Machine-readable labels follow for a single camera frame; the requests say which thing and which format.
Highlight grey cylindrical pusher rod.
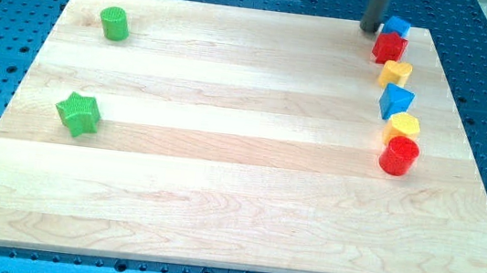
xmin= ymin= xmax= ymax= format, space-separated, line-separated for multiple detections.
xmin=359 ymin=0 xmax=390 ymax=34

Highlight yellow heart block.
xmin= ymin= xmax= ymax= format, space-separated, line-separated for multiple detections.
xmin=376 ymin=60 xmax=413 ymax=88

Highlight blue triangle block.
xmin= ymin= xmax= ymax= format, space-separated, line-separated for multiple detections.
xmin=378 ymin=82 xmax=416 ymax=120

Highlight green star block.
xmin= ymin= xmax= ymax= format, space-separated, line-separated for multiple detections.
xmin=56 ymin=92 xmax=101 ymax=138

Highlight yellow hexagon block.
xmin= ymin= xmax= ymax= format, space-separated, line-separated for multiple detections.
xmin=382 ymin=112 xmax=420 ymax=145

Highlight light wooden board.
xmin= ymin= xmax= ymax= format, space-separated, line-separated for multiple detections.
xmin=0 ymin=0 xmax=487 ymax=273

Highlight red star block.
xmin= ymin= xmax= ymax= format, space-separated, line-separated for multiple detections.
xmin=372 ymin=32 xmax=408 ymax=64

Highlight red cylinder block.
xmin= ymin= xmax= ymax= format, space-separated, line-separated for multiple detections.
xmin=378 ymin=136 xmax=420 ymax=176

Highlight blue cube block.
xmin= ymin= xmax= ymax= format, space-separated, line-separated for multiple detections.
xmin=380 ymin=16 xmax=412 ymax=39

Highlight green cylinder block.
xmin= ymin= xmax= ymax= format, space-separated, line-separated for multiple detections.
xmin=100 ymin=6 xmax=130 ymax=41

